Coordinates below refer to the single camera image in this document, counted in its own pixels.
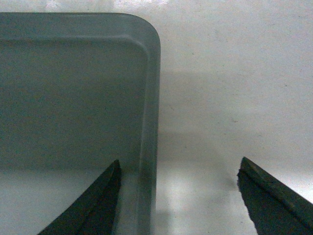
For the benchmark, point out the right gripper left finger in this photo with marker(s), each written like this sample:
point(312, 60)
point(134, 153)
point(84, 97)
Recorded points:
point(93, 212)

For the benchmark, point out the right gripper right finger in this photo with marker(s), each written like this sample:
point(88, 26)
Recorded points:
point(273, 207)

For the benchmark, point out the grey rectangular serving tray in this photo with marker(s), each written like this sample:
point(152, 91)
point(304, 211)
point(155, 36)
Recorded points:
point(77, 92)

